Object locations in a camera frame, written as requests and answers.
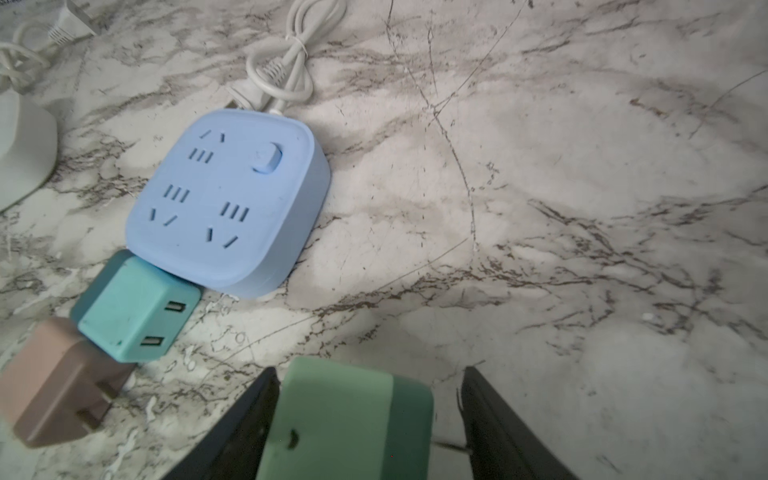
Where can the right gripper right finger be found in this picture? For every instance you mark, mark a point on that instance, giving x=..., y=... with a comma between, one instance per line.
x=501, y=445

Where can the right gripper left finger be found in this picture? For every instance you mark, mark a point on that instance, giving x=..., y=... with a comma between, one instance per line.
x=233, y=448

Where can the green adapter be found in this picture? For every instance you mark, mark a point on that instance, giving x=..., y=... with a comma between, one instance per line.
x=336, y=421

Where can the teal adapter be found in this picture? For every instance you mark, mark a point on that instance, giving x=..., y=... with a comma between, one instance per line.
x=133, y=310

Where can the blue square power strip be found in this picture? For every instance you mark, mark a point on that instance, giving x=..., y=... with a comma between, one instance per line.
x=233, y=203

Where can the pink plug adapter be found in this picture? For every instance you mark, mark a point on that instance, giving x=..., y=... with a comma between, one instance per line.
x=59, y=386

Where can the white square power strip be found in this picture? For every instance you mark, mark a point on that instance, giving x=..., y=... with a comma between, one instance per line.
x=29, y=140

